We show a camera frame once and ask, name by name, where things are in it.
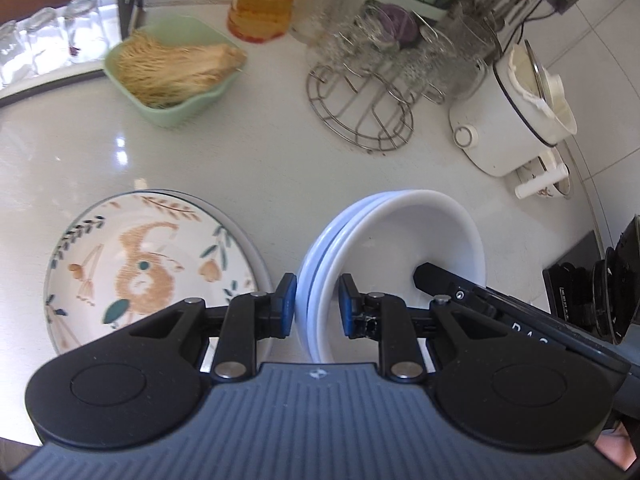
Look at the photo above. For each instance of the white plate pink flower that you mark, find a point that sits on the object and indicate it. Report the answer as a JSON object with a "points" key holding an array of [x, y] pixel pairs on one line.
{"points": [[264, 265]]}

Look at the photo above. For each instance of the purple round object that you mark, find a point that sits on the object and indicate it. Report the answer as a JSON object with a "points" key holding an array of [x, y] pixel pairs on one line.
{"points": [[395, 25]]}

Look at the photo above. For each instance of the tall textured glass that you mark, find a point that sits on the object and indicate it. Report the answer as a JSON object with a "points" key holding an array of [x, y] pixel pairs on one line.
{"points": [[475, 55]]}

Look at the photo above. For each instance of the green plastic basket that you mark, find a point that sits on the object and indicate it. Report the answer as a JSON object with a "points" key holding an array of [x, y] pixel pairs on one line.
{"points": [[175, 107]]}

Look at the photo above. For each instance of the clear drinking glass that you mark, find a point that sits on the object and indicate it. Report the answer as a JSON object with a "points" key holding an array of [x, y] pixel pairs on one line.
{"points": [[86, 30], [12, 55], [45, 40]]}

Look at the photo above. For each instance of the red lid plastic jar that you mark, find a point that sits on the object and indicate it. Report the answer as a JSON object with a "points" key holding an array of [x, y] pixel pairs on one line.
{"points": [[260, 5]]}

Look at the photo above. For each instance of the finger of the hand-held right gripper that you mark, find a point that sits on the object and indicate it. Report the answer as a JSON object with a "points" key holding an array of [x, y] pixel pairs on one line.
{"points": [[440, 282]]}

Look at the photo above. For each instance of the clear stemmed glass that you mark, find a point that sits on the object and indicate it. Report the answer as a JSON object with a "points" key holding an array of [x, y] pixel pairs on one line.
{"points": [[427, 65]]}

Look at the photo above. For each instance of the printed ceramic bowl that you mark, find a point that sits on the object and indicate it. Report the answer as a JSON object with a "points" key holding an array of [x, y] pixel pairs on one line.
{"points": [[545, 185]]}

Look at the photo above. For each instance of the clear rack glass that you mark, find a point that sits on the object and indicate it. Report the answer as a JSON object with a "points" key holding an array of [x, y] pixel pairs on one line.
{"points": [[340, 45]]}

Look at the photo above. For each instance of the white electric cooking pot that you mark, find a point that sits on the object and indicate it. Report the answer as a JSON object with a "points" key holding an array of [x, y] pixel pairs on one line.
{"points": [[500, 125]]}

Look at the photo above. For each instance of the black induction cooktop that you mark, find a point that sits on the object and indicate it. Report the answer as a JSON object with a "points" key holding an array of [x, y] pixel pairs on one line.
{"points": [[570, 280]]}

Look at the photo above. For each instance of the white bowl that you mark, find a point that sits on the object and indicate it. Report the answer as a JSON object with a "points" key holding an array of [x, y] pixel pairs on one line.
{"points": [[410, 230]]}

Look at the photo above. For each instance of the black knife rack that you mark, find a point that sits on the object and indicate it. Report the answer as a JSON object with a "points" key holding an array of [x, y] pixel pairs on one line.
{"points": [[129, 0]]}

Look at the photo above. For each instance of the pale dried noodles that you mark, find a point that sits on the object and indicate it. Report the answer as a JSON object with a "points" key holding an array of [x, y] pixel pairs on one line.
{"points": [[170, 67]]}

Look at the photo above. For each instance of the silver tray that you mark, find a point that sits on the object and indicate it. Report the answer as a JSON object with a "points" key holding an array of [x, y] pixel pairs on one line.
{"points": [[50, 82]]}

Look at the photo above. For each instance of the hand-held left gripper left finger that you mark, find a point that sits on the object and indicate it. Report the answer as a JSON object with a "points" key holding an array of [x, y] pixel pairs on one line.
{"points": [[287, 305]]}

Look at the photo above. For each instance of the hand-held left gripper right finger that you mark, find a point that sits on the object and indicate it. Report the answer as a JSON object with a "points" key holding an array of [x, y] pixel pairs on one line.
{"points": [[346, 305]]}

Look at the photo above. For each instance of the pale blue bowl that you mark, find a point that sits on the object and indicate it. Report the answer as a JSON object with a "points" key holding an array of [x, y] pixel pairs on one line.
{"points": [[316, 270], [303, 265]]}

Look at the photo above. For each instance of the squirrel print plate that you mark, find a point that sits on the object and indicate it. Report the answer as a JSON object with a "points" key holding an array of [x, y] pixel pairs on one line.
{"points": [[150, 270]]}

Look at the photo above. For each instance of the person's right hand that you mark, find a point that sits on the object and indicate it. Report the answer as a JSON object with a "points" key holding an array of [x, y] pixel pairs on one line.
{"points": [[617, 447]]}

